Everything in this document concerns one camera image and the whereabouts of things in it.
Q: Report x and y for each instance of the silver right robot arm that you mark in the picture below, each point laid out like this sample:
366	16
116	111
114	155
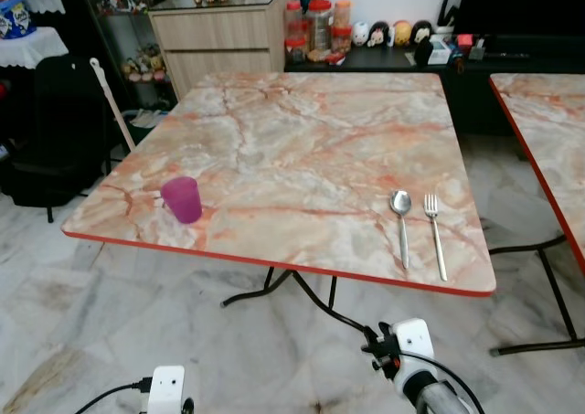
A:
441	399

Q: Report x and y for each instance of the silver metal fork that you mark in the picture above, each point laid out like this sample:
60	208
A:
433	217

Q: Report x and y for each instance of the silver metal spoon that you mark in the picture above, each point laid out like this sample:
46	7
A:
400	203

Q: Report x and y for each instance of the purple plastic cup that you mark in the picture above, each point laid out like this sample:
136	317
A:
181	200

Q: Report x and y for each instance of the marble pattern folding table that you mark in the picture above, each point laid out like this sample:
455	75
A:
553	131
302	149

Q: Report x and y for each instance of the small white box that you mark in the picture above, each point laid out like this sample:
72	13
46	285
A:
441	51

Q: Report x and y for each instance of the black chair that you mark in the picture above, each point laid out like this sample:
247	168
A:
55	131

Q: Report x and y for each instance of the white toy figurine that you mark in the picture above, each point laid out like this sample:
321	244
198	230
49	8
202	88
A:
361	35

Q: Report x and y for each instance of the black and pink toy figurine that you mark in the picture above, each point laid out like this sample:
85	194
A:
381	34

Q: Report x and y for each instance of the yellow toy figurine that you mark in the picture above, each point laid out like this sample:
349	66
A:
402	33

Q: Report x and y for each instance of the small red box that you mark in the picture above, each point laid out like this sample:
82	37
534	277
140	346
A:
464	41

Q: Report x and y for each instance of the orange-lid plastic jar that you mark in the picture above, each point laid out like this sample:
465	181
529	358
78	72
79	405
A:
342	23

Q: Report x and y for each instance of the large red-lid plastic jar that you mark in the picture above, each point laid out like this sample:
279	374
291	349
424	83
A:
319	26

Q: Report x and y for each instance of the red-lid jar with red label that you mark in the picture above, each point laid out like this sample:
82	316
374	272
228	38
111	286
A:
294	28

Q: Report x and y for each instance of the light wooden cabinet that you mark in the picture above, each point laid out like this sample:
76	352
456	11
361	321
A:
219	35

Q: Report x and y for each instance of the black glass display shelf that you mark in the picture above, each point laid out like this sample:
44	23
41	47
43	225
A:
128	39

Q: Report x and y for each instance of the black television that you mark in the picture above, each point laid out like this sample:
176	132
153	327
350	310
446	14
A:
521	3

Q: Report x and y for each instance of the white lace shelf cloth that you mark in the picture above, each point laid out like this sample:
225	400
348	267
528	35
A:
27	48

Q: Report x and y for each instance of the blue printed tin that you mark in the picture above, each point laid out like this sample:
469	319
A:
14	18

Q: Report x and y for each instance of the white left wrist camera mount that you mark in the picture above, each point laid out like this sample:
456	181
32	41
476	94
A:
166	388

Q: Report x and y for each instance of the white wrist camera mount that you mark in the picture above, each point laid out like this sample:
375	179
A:
166	388
414	341

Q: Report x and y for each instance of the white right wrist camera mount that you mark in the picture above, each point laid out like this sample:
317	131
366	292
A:
414	341

